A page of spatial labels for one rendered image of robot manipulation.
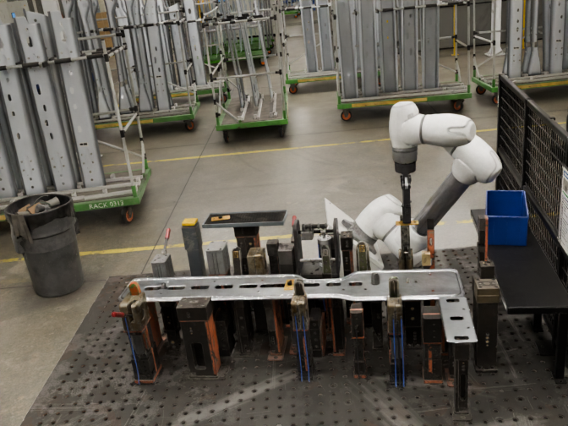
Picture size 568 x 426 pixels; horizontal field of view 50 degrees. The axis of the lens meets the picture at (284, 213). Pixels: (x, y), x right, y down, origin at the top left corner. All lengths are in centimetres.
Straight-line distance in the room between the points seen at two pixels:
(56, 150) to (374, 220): 417
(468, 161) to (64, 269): 333
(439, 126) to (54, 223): 335
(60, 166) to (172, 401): 441
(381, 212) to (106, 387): 149
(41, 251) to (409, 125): 339
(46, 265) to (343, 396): 312
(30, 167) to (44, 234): 191
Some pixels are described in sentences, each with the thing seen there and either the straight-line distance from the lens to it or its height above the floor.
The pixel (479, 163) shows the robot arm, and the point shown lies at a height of 136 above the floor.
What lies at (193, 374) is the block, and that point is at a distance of 256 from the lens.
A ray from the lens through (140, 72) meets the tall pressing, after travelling 995.
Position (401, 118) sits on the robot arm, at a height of 166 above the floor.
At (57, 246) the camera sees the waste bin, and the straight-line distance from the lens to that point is 492.
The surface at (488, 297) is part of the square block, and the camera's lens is 232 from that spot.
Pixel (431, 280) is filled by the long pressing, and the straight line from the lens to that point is 247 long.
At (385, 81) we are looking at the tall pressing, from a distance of 949.
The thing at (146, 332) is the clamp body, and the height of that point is 90.
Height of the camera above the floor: 218
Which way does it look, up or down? 22 degrees down
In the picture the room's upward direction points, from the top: 6 degrees counter-clockwise
